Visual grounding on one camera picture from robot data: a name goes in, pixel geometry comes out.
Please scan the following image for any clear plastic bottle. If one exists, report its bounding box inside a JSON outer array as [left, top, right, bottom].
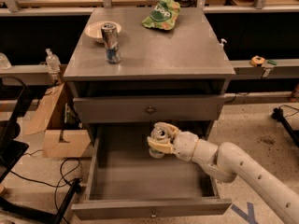
[[46, 49, 61, 72]]

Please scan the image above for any brown cardboard box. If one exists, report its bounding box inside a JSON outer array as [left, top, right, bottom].
[[23, 84, 91, 158]]

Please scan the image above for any grey wooden drawer cabinet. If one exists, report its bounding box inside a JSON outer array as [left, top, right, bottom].
[[64, 7, 235, 137]]

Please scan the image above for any green chip bag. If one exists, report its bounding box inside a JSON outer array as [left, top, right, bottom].
[[142, 0, 180, 31]]

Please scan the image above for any open grey lower drawer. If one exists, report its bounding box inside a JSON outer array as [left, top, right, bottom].
[[72, 122, 232, 220]]

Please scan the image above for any green white 7up can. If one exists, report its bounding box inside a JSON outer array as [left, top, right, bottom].
[[147, 128, 171, 159]]

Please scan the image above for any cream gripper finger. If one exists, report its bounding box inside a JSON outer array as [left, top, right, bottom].
[[147, 137, 173, 154], [153, 122, 178, 137]]

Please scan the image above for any black chair frame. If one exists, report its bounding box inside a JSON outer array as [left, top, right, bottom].
[[0, 77, 80, 224]]

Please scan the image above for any closed grey upper drawer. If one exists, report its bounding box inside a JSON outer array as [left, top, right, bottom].
[[74, 95, 224, 123]]

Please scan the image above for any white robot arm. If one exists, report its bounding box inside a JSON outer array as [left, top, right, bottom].
[[147, 122, 299, 224]]

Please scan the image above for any white ceramic bowl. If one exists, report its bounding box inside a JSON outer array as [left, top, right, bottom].
[[84, 21, 121, 43]]

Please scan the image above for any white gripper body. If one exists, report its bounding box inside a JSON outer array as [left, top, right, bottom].
[[173, 132, 199, 161]]

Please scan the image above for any silver blue energy drink can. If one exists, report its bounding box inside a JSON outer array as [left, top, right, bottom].
[[101, 22, 121, 64]]

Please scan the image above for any white pump bottle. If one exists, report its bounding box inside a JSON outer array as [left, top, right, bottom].
[[220, 38, 227, 49]]

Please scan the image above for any black stand base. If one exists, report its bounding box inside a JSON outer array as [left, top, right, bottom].
[[271, 108, 299, 147]]

